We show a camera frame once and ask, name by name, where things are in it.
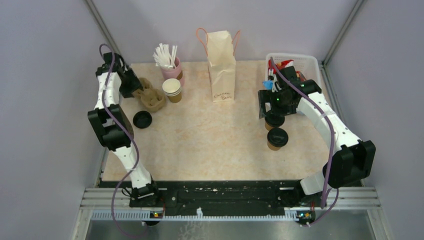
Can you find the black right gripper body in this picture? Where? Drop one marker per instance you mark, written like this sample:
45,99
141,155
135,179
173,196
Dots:
279,105

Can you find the blue cartoon cloth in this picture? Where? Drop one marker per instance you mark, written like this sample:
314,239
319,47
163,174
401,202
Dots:
268,84

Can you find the brown paper coffee cup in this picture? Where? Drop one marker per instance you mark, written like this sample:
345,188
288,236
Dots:
268,127

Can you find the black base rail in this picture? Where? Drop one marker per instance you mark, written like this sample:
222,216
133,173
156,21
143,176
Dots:
231,198

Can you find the brown pulp cup carrier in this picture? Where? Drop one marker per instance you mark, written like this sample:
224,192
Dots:
151,98

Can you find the white plastic basket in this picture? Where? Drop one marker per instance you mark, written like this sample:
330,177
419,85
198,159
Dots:
313,63

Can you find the pink straw holder cup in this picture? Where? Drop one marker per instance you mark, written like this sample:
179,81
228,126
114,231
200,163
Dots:
174,73

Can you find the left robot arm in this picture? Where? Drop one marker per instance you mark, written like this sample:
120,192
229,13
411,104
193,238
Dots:
111,125

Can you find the stack of black lids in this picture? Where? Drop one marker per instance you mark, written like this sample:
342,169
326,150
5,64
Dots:
142,119

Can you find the black cup lid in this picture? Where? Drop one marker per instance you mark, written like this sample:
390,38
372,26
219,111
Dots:
275,120
277,137

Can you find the cream paper takeout bag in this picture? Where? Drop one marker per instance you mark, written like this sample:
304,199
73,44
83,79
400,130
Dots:
220,48

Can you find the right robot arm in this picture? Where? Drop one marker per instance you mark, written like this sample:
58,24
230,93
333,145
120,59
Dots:
350,159

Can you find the red patterned cloth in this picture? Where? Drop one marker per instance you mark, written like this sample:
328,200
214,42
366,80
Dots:
283,64

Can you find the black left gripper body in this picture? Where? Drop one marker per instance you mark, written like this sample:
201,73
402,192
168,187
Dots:
130,83

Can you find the white wrapped straws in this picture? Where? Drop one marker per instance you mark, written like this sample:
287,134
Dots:
165,56

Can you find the stack of brown paper cups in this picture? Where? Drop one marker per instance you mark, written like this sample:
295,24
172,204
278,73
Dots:
172,89

